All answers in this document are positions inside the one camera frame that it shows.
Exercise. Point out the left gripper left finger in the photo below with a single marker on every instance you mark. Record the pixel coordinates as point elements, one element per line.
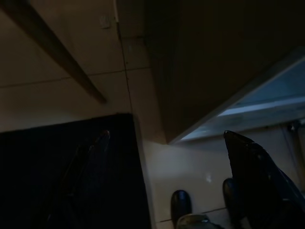
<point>88,171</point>

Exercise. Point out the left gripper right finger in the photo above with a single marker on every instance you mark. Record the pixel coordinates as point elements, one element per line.
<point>257,179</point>

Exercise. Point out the grey steel fridge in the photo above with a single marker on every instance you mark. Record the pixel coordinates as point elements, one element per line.
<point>202,59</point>

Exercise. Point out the robot right leg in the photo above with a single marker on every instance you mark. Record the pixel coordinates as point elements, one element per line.
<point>228,195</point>

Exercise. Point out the black floor mat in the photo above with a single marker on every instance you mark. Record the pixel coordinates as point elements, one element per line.
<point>35,167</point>

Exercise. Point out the wooden table leg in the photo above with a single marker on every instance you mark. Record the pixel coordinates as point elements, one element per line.
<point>59,50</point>

